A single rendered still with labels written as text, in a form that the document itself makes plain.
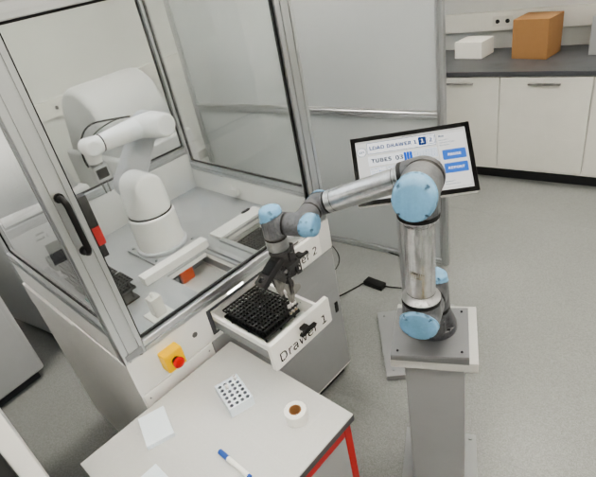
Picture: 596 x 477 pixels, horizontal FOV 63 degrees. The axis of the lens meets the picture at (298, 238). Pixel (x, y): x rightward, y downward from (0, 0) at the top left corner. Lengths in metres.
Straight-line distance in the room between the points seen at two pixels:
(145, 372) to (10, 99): 0.92
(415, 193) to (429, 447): 1.16
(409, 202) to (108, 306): 0.92
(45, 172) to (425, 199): 0.96
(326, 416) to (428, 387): 0.44
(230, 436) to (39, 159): 0.95
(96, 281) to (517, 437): 1.85
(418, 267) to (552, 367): 1.49
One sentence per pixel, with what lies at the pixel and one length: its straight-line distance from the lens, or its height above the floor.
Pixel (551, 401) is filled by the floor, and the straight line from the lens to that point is 2.63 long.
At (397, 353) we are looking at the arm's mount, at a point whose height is 0.78.
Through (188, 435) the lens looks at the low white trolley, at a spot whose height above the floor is 0.76.
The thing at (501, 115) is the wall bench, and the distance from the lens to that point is 4.23.
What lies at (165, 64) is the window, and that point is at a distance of 1.55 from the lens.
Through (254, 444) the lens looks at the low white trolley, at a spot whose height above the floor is 0.76.
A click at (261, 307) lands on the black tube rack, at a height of 0.90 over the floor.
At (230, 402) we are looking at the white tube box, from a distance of 1.66.
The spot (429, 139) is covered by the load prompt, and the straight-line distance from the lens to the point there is 2.24.
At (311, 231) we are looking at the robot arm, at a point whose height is 1.24.
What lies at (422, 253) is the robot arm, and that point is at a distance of 1.38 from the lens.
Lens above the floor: 1.99
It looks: 31 degrees down
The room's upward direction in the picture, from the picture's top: 12 degrees counter-clockwise
